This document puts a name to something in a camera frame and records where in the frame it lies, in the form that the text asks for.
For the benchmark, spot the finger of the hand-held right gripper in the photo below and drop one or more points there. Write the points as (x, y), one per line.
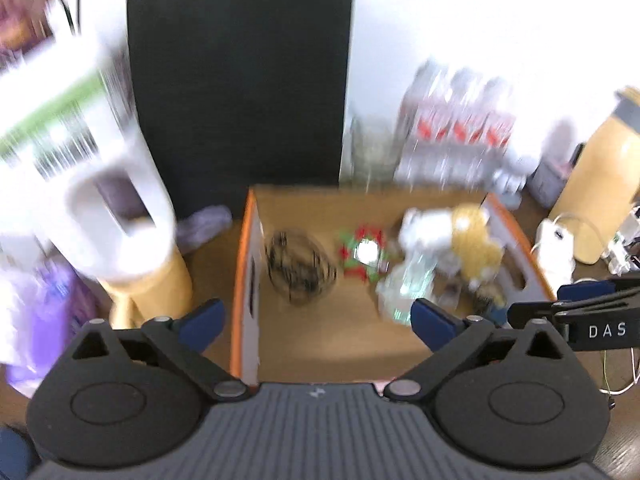
(590, 290)
(530, 312)

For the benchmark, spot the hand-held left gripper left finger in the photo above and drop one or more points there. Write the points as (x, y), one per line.
(201, 321)

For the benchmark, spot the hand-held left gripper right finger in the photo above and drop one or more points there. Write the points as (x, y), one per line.
(434, 325)

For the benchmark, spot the iridescent plastic bag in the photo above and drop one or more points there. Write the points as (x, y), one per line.
(407, 285)

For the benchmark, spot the yellow and white plush toy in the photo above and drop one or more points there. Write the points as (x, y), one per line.
(460, 240)

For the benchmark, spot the red green ribbon flower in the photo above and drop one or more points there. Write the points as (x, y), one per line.
(362, 252)

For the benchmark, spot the red cardboard box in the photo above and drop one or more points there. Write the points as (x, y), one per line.
(320, 325)

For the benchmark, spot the yellow mug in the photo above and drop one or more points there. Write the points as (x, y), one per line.
(150, 295)

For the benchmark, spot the yellow thermos jug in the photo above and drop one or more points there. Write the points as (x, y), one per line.
(600, 185)

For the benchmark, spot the grey small box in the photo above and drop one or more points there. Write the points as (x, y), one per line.
(547, 180)

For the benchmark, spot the white round speaker toy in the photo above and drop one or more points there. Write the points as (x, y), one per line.
(530, 165)

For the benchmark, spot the purple tissue pack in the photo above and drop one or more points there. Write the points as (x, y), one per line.
(40, 320)

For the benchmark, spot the clear water bottle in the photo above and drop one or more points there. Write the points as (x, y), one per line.
(425, 125)
(497, 135)
(465, 130)

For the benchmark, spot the clear glass cup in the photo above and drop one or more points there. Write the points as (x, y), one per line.
(375, 152)

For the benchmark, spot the white detergent bottle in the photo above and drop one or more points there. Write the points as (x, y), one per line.
(85, 160)

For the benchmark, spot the dark flat case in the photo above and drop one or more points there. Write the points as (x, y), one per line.
(15, 452)

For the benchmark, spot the black chair back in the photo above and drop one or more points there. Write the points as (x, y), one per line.
(240, 90)

